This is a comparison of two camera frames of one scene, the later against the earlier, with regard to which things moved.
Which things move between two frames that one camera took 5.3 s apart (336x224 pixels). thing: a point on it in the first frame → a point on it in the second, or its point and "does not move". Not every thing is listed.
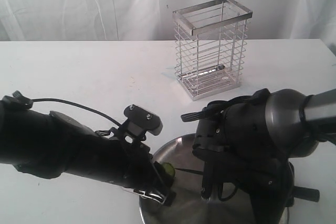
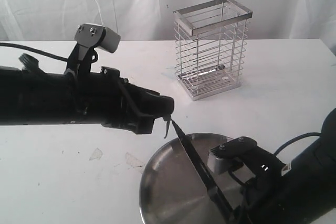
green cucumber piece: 169,169 → 167,118
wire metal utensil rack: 210,46 does not move
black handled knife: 192,171 → 216,191
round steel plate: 189,207 does not move
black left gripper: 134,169 → 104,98
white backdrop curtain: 132,6 does not move
